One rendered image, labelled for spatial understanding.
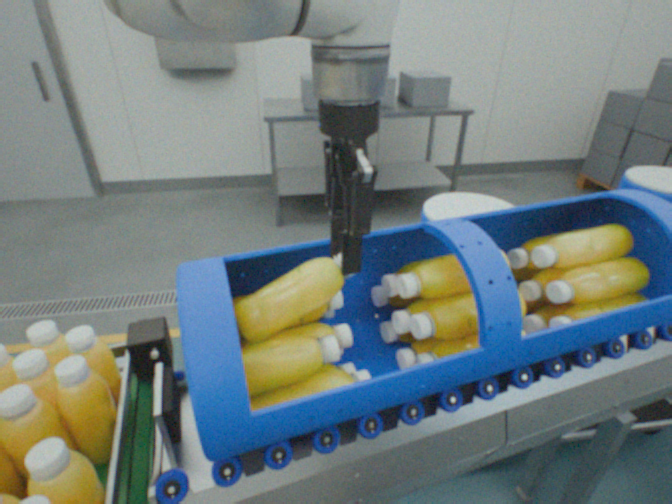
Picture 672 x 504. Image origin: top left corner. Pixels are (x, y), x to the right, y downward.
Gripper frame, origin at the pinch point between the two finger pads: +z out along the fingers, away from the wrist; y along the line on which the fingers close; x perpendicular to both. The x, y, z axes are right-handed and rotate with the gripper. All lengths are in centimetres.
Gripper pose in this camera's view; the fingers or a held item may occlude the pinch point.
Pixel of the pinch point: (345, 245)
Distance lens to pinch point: 58.0
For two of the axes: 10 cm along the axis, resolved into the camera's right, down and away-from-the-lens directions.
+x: -9.5, 1.6, -2.8
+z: 0.0, 8.7, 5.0
